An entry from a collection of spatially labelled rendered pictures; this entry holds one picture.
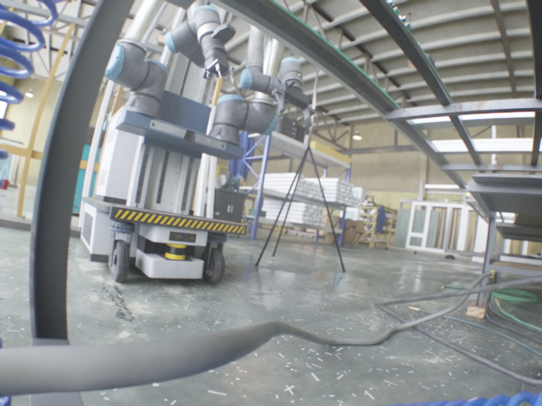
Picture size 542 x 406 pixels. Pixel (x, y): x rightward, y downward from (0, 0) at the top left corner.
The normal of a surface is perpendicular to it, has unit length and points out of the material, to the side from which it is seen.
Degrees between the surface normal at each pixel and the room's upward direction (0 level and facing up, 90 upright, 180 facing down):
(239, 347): 66
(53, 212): 90
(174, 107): 90
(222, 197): 90
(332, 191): 90
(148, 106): 70
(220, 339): 30
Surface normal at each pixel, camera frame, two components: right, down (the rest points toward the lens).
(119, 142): 0.69, 0.06
